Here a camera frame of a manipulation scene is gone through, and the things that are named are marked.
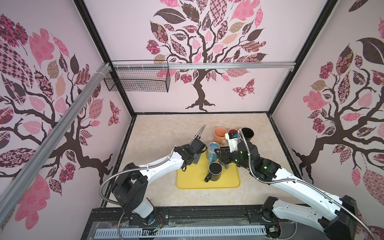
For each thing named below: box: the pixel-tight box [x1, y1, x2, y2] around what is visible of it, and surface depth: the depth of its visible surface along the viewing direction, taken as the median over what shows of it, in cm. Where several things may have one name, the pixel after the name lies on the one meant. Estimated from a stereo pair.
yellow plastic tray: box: [176, 152, 241, 189], surface depth 88 cm
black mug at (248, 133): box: [241, 127, 255, 142], surface depth 99 cm
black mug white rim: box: [204, 161, 223, 183], surface depth 82 cm
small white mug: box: [228, 128, 239, 135], surface depth 102 cm
